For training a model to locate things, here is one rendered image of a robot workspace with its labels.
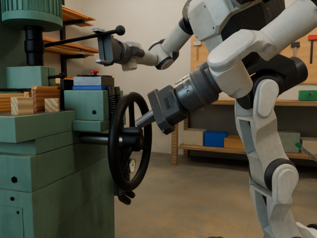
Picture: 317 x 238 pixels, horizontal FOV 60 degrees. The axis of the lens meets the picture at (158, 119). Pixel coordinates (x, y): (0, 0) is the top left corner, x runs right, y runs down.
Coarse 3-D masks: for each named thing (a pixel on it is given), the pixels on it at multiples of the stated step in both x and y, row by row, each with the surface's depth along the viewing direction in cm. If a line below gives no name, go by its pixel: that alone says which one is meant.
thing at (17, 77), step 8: (8, 72) 88; (16, 72) 87; (24, 72) 86; (32, 72) 86; (40, 72) 85; (48, 72) 88; (8, 80) 89; (16, 80) 88; (24, 80) 87; (32, 80) 86; (40, 80) 85; (48, 80) 88; (8, 88) 89; (16, 88) 88; (24, 88) 87
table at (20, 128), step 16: (0, 112) 73; (48, 112) 73; (64, 112) 78; (0, 128) 62; (16, 128) 61; (32, 128) 66; (48, 128) 72; (64, 128) 78; (80, 128) 81; (96, 128) 79
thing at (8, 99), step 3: (0, 99) 76; (3, 99) 76; (6, 99) 77; (9, 99) 78; (0, 102) 76; (3, 102) 77; (6, 102) 77; (9, 102) 79; (0, 105) 76; (3, 105) 77; (6, 105) 77; (9, 105) 79; (0, 108) 76; (3, 108) 77; (6, 108) 77; (9, 108) 79; (0, 111) 76
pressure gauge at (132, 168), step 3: (129, 159) 109; (132, 159) 111; (129, 162) 108; (132, 162) 111; (135, 162) 113; (129, 165) 108; (135, 165) 113; (129, 168) 108; (132, 168) 111; (129, 171) 109; (132, 171) 111
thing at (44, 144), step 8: (48, 136) 72; (56, 136) 75; (64, 136) 78; (72, 136) 82; (0, 144) 71; (8, 144) 70; (16, 144) 69; (24, 144) 68; (32, 144) 68; (40, 144) 69; (48, 144) 72; (56, 144) 75; (64, 144) 78; (8, 152) 70; (16, 152) 69; (24, 152) 69; (32, 152) 68; (40, 152) 69
